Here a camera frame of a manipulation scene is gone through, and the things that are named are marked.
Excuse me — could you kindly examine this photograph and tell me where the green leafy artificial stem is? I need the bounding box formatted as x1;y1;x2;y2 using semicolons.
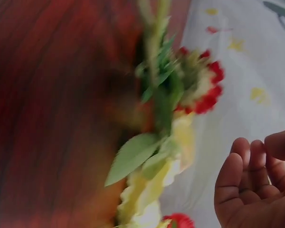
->
104;0;185;188

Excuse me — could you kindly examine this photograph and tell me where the person's right hand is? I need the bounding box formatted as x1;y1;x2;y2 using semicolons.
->
214;129;285;228

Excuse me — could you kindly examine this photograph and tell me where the yellow artificial flower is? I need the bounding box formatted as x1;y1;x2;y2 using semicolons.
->
116;113;197;228

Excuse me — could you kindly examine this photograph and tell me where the red-edged white artificial carnation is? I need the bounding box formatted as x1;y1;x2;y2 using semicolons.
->
161;212;196;228
174;46;226;116

